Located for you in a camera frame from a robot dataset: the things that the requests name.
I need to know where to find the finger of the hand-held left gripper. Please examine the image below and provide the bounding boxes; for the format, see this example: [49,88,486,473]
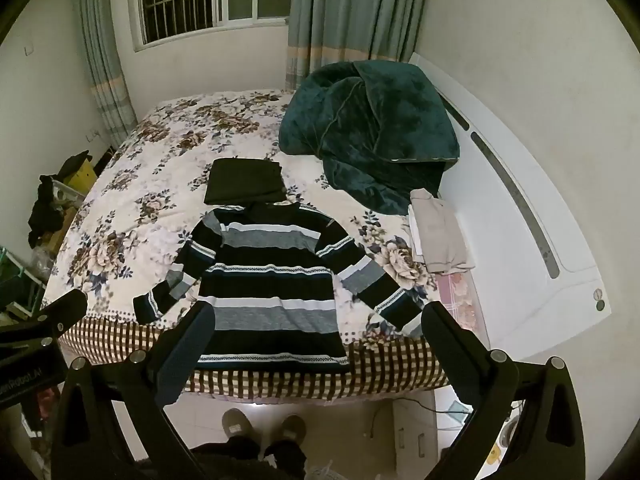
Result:
[29,289,89,349]

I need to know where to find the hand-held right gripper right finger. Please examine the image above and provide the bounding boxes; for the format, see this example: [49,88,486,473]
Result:
[421,302,587,480]

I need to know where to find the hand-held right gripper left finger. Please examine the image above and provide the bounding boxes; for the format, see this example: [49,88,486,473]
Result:
[50,302,217,480]

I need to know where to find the striped knit sweater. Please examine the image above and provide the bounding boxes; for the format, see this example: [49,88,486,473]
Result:
[132,201,438,373]

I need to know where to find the beige folded clothes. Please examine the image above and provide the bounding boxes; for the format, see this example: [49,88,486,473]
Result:
[409,188,476,276]

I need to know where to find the green rack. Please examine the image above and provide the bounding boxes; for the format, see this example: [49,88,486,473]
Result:
[0,245,47,322]

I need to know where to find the pink patterned cloth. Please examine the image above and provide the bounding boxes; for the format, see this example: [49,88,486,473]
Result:
[434,271,477,343]

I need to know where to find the person's left shoe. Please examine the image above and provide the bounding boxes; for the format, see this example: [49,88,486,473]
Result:
[221,408,255,444]

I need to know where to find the person's shoe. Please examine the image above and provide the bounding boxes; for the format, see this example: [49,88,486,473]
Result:
[276,414,307,449]
[221,408,255,444]

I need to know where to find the black cloth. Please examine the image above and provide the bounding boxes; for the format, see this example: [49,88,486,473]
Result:
[27,174,65,249]

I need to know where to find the person's dark trousers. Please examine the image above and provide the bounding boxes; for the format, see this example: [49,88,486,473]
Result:
[190,435,309,480]

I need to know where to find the person's right shoe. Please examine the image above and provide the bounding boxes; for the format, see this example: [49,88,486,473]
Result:
[276,414,307,449]

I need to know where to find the yellow cardboard box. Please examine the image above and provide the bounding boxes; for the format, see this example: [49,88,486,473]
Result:
[59,157,98,197]

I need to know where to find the white headboard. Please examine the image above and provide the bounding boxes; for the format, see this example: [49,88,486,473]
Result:
[407,52,613,356]

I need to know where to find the floral bedsheet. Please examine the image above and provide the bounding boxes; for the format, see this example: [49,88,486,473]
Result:
[40,89,488,403]

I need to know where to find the dark folded pants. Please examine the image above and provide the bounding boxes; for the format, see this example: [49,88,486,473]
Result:
[204,158,287,207]

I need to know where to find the teal plush blanket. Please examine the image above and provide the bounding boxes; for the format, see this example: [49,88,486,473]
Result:
[278,60,461,217]

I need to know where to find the grey-green curtain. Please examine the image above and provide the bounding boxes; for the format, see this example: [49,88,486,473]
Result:
[285,0,431,92]
[70,0,139,149]

